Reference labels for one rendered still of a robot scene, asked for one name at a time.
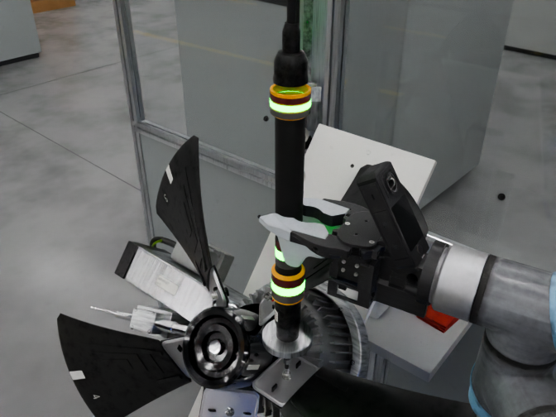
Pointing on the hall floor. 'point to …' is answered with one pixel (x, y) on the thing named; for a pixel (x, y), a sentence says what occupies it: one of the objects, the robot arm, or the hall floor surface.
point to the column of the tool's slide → (317, 44)
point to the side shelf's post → (377, 368)
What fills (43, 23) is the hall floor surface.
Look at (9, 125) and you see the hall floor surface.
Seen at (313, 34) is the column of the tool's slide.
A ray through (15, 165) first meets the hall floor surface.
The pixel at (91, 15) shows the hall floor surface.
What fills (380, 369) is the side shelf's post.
